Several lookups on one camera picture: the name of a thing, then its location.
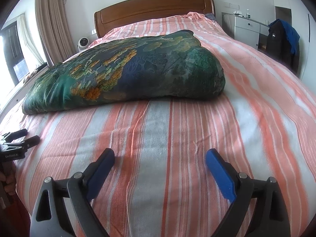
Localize white window side cabinet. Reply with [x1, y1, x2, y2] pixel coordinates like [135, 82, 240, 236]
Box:
[1, 66, 49, 121]

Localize person's left hand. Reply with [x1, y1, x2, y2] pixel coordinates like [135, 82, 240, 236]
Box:
[0, 170, 17, 195]

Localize green patterned silk jacket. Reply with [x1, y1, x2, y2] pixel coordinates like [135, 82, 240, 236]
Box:
[22, 29, 226, 115]

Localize black and blue hanging clothes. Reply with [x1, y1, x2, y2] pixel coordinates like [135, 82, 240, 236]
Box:
[266, 19, 300, 74]

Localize pink striped bed sheet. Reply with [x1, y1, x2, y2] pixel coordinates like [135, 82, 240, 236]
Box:
[1, 12, 315, 236]

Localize brown wooden headboard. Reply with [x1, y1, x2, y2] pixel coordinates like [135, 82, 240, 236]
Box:
[94, 0, 216, 38]

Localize red sleeve with white cuff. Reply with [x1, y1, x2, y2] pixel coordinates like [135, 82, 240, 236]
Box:
[1, 194, 31, 236]

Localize white round fan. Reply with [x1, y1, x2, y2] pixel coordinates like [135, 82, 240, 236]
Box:
[77, 38, 89, 52]

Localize white bedside drawer cabinet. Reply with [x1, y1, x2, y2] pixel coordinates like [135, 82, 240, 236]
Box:
[234, 16, 269, 50]

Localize beige curtain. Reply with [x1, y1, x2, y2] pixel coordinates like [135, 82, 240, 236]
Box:
[35, 0, 75, 65]

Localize sheer white curtain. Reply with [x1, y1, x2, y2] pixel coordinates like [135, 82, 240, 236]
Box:
[17, 14, 45, 72]

